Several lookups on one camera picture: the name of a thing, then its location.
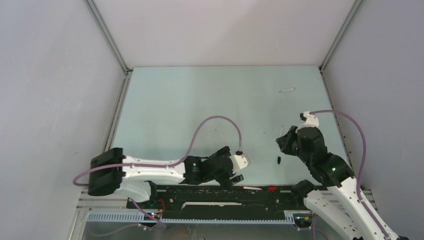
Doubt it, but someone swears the white pen red cap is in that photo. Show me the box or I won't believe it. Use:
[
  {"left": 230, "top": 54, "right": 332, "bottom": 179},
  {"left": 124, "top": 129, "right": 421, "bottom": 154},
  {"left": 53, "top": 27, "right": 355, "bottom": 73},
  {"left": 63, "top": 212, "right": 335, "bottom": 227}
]
[{"left": 241, "top": 186, "right": 278, "bottom": 191}]

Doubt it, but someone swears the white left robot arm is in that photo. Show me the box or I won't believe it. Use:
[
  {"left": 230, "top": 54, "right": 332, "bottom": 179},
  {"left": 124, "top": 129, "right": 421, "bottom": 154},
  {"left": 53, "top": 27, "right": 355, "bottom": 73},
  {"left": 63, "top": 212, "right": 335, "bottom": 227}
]
[{"left": 88, "top": 146, "right": 250, "bottom": 208}]

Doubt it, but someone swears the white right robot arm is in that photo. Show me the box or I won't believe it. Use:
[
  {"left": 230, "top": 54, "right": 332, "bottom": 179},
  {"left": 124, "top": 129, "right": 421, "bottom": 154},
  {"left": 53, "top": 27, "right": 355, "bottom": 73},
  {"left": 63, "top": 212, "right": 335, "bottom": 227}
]
[{"left": 275, "top": 126, "right": 404, "bottom": 240}]

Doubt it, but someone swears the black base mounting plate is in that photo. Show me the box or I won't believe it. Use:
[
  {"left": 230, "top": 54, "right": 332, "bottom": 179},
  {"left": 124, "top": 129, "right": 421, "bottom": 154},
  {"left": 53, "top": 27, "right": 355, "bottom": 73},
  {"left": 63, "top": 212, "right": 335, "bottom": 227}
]
[{"left": 126, "top": 185, "right": 312, "bottom": 222}]

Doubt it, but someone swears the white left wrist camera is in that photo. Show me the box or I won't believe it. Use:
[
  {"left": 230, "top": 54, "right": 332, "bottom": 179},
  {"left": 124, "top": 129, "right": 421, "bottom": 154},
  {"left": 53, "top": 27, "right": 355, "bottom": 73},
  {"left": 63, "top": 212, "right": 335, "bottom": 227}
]
[{"left": 229, "top": 151, "right": 251, "bottom": 173}]

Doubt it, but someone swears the slotted white cable duct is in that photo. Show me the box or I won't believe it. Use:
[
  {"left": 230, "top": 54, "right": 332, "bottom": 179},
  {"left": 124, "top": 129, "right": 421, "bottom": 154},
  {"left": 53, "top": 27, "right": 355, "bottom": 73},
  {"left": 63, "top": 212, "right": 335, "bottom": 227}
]
[{"left": 86, "top": 211, "right": 299, "bottom": 225}]

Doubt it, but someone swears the aluminium frame rail right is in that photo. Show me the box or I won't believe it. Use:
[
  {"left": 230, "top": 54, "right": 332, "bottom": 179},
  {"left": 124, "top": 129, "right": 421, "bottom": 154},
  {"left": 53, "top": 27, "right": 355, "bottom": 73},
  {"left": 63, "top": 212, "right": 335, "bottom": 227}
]
[{"left": 319, "top": 0, "right": 364, "bottom": 167}]

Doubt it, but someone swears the aluminium frame rail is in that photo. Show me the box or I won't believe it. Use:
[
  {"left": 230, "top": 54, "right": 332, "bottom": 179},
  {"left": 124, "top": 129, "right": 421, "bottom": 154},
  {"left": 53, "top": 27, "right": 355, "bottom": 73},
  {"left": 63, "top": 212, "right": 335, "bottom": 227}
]
[
  {"left": 84, "top": 0, "right": 133, "bottom": 180},
  {"left": 319, "top": 0, "right": 364, "bottom": 167}
]

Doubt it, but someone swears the aluminium frame rail left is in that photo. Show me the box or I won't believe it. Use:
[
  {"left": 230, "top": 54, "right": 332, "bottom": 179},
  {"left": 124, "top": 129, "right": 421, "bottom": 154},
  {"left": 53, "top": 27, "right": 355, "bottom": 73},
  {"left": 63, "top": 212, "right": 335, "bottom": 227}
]
[{"left": 84, "top": 0, "right": 133, "bottom": 180}]

